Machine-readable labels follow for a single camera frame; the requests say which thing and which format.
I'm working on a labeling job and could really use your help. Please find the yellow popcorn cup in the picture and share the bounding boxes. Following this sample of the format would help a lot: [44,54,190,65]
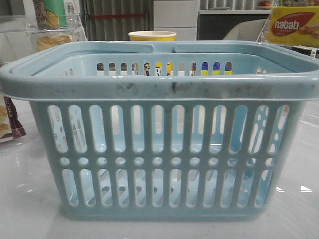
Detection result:
[128,30,176,41]

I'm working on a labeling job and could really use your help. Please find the light blue plastic basket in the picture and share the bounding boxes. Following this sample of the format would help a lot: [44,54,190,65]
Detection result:
[0,41,319,221]

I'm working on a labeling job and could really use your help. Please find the clear acrylic display shelf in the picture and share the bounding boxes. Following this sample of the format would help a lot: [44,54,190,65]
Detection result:
[0,0,87,65]

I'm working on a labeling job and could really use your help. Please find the packaged yellow bread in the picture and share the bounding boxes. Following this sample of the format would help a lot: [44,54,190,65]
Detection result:
[37,34,73,51]

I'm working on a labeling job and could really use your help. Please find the white cabinet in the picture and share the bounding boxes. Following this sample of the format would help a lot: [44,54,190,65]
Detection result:
[153,0,200,40]

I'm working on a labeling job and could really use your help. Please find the green cartoon snack package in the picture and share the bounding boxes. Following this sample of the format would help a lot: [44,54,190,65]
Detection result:
[32,0,67,29]

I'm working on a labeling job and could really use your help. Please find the beige chair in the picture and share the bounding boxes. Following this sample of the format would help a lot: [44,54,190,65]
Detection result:
[223,19,269,41]

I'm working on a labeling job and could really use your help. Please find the yellow nabati wafer box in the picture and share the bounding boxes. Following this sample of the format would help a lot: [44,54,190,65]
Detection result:
[267,6,319,48]

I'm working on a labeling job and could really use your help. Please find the maroon snack bag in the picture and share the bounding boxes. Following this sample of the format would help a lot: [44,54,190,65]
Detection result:
[0,94,26,144]

